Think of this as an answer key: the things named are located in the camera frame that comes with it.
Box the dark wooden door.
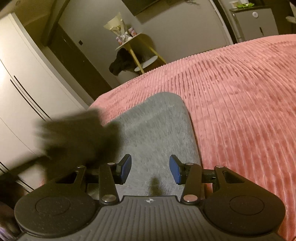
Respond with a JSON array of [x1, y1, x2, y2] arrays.
[[49, 25, 112, 100]]

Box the round yellow side table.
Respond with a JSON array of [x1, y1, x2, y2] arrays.
[[115, 32, 167, 74]]

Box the grey cabinet with clutter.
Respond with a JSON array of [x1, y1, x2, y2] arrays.
[[229, 0, 296, 43]]

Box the grey sweatpants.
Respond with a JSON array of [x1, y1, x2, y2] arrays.
[[102, 92, 201, 198]]

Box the black cloth on table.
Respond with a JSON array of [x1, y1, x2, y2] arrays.
[[109, 48, 137, 76]]

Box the pink ribbed bed blanket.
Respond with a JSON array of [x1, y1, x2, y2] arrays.
[[92, 34, 295, 240]]

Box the white wardrobe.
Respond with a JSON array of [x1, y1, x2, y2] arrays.
[[0, 12, 90, 193]]

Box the black wall television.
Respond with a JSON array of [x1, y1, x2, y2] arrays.
[[121, 0, 186, 17]]

